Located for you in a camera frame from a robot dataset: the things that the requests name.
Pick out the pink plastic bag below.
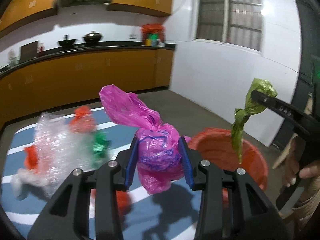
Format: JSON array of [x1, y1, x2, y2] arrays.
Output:
[[99, 85, 184, 194]]

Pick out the olive green plastic bag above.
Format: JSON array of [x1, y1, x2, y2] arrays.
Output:
[[231, 78, 278, 164]]

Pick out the clear bubble wrap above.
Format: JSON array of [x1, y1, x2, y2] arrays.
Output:
[[35, 112, 96, 197]]

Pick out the dark green plastic bag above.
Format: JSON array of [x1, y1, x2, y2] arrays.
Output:
[[91, 131, 111, 168]]

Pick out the red plastic bag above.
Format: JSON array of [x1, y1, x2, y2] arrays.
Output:
[[24, 145, 38, 173], [69, 106, 96, 133]]

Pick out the white plastic bag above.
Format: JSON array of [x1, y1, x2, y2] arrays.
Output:
[[10, 168, 50, 200]]

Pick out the red lined trash basket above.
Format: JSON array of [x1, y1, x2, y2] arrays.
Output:
[[187, 128, 268, 191]]

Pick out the lower wooden kitchen cabinets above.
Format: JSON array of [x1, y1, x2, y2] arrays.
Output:
[[1, 47, 174, 126]]

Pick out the right hand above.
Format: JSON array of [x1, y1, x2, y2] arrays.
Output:
[[283, 136, 319, 187]]

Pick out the blue striped table cloth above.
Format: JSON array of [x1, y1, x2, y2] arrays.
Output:
[[1, 121, 201, 239]]

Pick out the barred window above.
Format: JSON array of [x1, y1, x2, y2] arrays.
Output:
[[194, 0, 263, 51]]

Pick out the red bag with bottles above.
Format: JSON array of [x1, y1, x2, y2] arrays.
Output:
[[140, 23, 165, 47]]

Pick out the clear jar on counter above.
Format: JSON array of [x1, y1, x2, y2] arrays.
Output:
[[8, 49, 16, 68]]

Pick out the dark cutting board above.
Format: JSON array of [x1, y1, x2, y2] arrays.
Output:
[[20, 41, 39, 62]]

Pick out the red bottle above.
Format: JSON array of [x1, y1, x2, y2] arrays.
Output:
[[37, 43, 44, 57]]

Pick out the black wok left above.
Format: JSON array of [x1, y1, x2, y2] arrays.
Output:
[[57, 35, 76, 49]]

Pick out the black lidded wok right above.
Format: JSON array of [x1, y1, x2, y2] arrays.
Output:
[[82, 31, 103, 46]]

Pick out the upper wooden cabinets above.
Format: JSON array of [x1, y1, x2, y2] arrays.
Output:
[[1, 0, 172, 36]]

